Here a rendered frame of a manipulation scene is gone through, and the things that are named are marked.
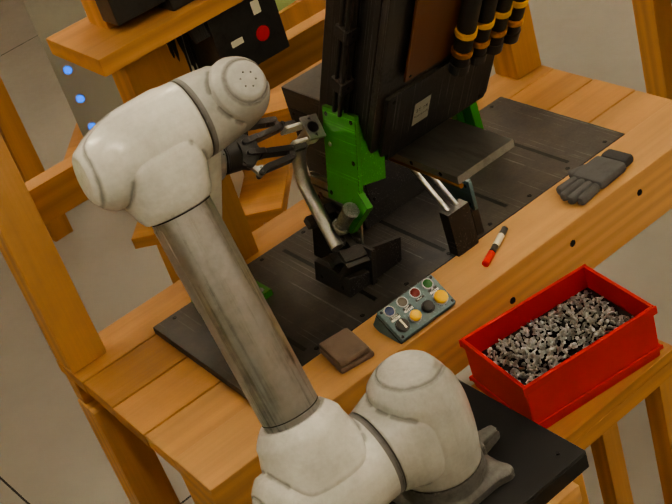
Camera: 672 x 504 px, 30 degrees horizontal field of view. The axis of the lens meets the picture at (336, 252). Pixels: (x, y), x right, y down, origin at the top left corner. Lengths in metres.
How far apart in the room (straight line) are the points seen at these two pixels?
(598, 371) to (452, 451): 0.45
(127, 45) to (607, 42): 3.24
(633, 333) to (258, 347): 0.81
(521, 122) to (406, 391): 1.28
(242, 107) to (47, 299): 1.00
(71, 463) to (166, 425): 1.54
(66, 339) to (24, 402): 1.67
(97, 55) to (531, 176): 1.03
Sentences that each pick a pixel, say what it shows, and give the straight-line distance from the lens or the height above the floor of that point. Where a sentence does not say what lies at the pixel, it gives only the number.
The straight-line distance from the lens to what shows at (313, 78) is 2.85.
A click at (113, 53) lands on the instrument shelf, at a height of 1.54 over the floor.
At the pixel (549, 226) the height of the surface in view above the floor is 0.90.
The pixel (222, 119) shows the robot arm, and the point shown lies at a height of 1.63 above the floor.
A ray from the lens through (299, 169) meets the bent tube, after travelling 2.72.
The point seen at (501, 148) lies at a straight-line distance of 2.60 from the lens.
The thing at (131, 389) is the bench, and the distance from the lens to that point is 2.72.
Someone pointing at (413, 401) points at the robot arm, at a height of 1.14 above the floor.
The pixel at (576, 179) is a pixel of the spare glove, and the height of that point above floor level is 0.92.
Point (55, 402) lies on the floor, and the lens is 4.39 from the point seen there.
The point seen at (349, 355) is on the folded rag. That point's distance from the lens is 2.48.
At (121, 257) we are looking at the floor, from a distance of 5.00.
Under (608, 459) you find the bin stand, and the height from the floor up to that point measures 0.41.
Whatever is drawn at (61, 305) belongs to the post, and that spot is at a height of 1.05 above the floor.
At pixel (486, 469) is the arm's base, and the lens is 2.18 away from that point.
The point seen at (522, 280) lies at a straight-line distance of 2.68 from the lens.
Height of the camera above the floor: 2.42
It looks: 32 degrees down
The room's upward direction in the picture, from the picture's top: 19 degrees counter-clockwise
